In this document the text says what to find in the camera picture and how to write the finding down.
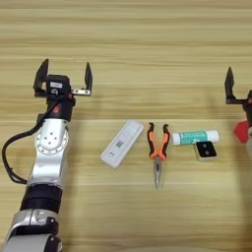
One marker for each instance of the red cube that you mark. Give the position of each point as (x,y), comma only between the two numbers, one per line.
(242,131)

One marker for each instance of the orange black needle-nose pliers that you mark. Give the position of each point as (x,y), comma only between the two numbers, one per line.
(158,154)

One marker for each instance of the white rectangular device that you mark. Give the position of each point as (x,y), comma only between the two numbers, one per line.
(121,144)

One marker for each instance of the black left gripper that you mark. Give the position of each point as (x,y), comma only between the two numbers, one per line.
(61,108)

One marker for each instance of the black square box two dots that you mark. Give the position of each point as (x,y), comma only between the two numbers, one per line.
(205,150)

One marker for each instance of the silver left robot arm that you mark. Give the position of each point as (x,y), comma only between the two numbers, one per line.
(49,157)

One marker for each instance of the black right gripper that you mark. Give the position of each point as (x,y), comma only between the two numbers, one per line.
(248,108)

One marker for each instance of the left gripper small black box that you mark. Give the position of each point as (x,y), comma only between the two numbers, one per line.
(57,83)

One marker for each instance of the green white glue stick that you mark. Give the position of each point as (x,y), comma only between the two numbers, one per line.
(193,138)

